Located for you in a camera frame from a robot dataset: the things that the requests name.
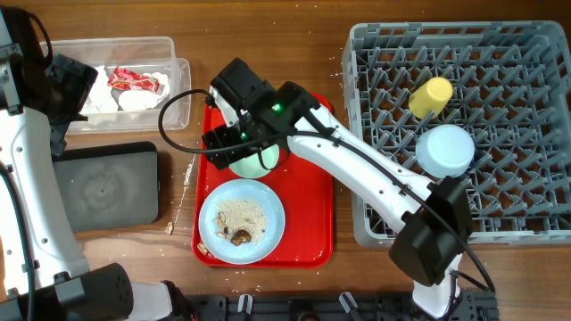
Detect clear plastic waste bin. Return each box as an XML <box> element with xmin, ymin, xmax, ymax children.
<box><xmin>51</xmin><ymin>37</ymin><xmax>191</xmax><ymax>134</ymax></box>

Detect food crumb on table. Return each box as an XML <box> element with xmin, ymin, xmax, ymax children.
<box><xmin>165</xmin><ymin>222</ymin><xmax>174</xmax><ymax>235</ymax></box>

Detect food scrap on tray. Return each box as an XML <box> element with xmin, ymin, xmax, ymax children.
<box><xmin>197</xmin><ymin>243</ymin><xmax>209</xmax><ymax>255</ymax></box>

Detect light blue bowl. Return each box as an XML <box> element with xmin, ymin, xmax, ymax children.
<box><xmin>415</xmin><ymin>125</ymin><xmax>476</xmax><ymax>178</ymax></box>

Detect black plastic tray bin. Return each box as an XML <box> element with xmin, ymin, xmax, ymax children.
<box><xmin>53</xmin><ymin>142</ymin><xmax>160</xmax><ymax>233</ymax></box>

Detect red snack wrapper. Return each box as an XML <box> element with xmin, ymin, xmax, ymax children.
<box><xmin>107</xmin><ymin>67</ymin><xmax>161</xmax><ymax>93</ymax></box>

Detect light blue dinner plate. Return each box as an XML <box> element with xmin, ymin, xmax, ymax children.
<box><xmin>198</xmin><ymin>179</ymin><xmax>286</xmax><ymax>265</ymax></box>

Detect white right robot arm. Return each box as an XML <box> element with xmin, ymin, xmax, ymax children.
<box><xmin>203</xmin><ymin>58</ymin><xmax>473</xmax><ymax>317</ymax></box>

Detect brown food scraps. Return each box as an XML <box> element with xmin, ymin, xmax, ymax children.
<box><xmin>214</xmin><ymin>199</ymin><xmax>268</xmax><ymax>246</ymax></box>

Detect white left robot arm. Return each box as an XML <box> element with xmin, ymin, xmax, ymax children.
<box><xmin>1</xmin><ymin>6</ymin><xmax>194</xmax><ymax>320</ymax></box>

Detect red serving tray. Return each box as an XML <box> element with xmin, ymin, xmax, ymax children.
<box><xmin>191</xmin><ymin>91</ymin><xmax>335</xmax><ymax>269</ymax></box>

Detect grey dishwasher rack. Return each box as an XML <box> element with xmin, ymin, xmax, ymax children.
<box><xmin>342</xmin><ymin>21</ymin><xmax>570</xmax><ymax>244</ymax></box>

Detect white napkin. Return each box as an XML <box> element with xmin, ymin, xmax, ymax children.
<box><xmin>81</xmin><ymin>65</ymin><xmax>170</xmax><ymax>115</ymax></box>

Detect green small plate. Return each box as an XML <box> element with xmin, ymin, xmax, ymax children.
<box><xmin>229</xmin><ymin>144</ymin><xmax>280</xmax><ymax>179</ymax></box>

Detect yellow plastic cup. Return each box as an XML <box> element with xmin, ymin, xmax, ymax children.
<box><xmin>409</xmin><ymin>77</ymin><xmax>453</xmax><ymax>119</ymax></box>

